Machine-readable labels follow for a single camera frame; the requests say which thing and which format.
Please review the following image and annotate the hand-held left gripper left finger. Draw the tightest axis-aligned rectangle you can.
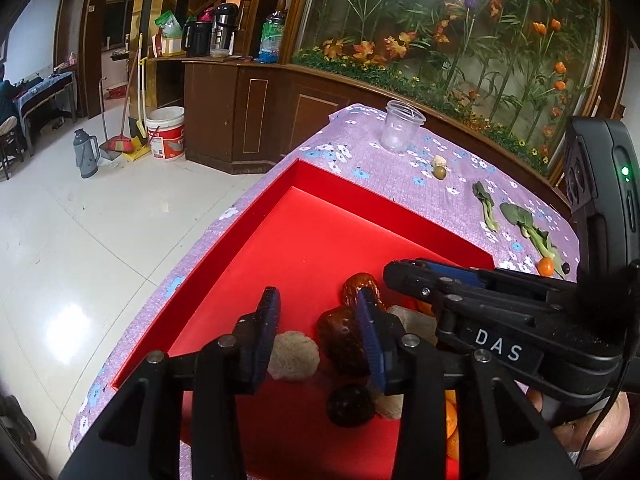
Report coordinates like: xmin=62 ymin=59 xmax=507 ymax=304
xmin=59 ymin=286 xmax=282 ymax=480

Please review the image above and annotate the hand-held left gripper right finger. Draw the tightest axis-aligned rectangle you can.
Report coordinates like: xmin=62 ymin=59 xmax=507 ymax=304
xmin=354 ymin=290 xmax=583 ymax=480

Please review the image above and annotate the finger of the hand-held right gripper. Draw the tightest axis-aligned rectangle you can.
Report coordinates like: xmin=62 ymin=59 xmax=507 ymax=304
xmin=411 ymin=258 xmax=580 ymax=307
xmin=384 ymin=260 xmax=532 ymax=327

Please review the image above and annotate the red date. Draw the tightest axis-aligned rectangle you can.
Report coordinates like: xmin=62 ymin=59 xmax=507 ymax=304
xmin=342 ymin=272 xmax=386 ymax=311
xmin=316 ymin=307 xmax=371 ymax=376

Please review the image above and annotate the walnut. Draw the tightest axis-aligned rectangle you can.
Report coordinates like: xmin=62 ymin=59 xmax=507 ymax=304
xmin=267 ymin=330 xmax=321 ymax=381
xmin=372 ymin=392 xmax=405 ymax=420
xmin=387 ymin=305 xmax=438 ymax=346

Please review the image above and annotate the dark round plum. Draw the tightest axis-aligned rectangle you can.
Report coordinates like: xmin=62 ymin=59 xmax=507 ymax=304
xmin=327 ymin=384 xmax=376 ymax=428

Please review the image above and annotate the red box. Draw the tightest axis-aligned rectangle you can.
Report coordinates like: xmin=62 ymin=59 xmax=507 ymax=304
xmin=111 ymin=158 xmax=496 ymax=480

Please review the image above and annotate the person's right hand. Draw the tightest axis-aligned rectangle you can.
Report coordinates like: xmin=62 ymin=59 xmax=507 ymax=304
xmin=525 ymin=392 xmax=632 ymax=461

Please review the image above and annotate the small green leaf vegetable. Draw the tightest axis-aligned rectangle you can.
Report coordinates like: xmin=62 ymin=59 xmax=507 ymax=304
xmin=472 ymin=181 xmax=499 ymax=232

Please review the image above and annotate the large green leaf vegetable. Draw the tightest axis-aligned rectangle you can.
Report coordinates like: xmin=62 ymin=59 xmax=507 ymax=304
xmin=500 ymin=202 xmax=566 ymax=278

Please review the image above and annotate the clear plastic cup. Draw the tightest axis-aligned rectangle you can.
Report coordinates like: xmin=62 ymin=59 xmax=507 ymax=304
xmin=381 ymin=100 xmax=427 ymax=155

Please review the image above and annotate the white red bucket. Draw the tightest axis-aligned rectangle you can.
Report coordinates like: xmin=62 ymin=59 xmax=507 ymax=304
xmin=145 ymin=106 xmax=186 ymax=162

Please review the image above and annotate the wooden cabinet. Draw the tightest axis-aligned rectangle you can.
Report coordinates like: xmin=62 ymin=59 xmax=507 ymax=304
xmin=182 ymin=55 xmax=571 ymax=201

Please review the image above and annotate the colourful broom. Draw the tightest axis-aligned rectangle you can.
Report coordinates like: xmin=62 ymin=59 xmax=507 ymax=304
xmin=107 ymin=35 xmax=143 ymax=154

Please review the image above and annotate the grey dustpan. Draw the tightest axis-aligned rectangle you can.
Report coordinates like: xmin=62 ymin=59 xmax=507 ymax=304
xmin=97 ymin=76 xmax=124 ymax=167

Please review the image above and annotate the grey thermos flask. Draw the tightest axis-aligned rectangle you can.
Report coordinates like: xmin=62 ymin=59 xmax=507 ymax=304
xmin=73 ymin=128 xmax=99 ymax=179

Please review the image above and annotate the clear water bottle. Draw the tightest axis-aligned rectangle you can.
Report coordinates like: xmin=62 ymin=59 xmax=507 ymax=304
xmin=258 ymin=10 xmax=287 ymax=64

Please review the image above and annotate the black mug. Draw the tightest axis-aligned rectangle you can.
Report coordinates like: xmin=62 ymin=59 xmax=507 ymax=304
xmin=181 ymin=21 xmax=213 ymax=58

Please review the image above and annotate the orange white box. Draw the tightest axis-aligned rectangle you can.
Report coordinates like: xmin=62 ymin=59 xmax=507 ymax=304
xmin=151 ymin=35 xmax=187 ymax=58

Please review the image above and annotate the steel thermos jug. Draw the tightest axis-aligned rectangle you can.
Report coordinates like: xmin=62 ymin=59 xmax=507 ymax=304
xmin=211 ymin=3 xmax=240 ymax=56

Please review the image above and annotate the green bag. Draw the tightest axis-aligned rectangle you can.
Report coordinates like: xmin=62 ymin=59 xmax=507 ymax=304
xmin=154 ymin=10 xmax=182 ymax=39

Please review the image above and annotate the table with blue cloth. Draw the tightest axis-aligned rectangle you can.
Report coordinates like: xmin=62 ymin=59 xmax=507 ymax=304
xmin=12 ymin=71 xmax=78 ymax=156

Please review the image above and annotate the black cable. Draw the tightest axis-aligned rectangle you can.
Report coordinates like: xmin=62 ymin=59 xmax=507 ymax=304
xmin=572 ymin=340 xmax=633 ymax=466

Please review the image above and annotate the yellow-handled mop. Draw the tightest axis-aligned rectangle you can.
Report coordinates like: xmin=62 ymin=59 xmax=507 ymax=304
xmin=122 ymin=32 xmax=152 ymax=162

